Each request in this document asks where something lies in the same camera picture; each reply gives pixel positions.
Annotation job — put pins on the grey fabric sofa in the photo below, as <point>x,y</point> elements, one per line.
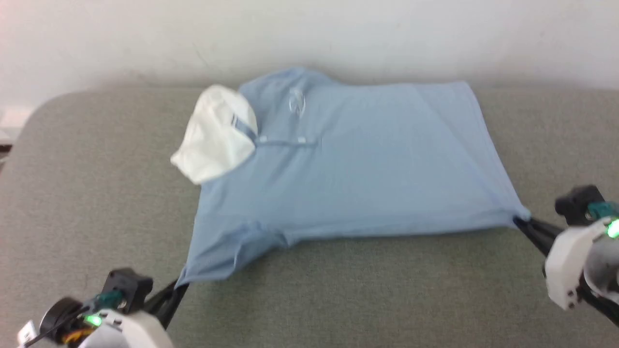
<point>96,193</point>

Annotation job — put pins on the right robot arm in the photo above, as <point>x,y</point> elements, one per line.
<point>602,275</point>

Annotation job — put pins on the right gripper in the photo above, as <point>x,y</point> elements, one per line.
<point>566,261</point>

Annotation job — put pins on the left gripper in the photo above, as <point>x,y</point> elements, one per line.
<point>125,290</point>

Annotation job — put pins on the blue polo shirt white collar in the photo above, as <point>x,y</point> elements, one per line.
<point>362,169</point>

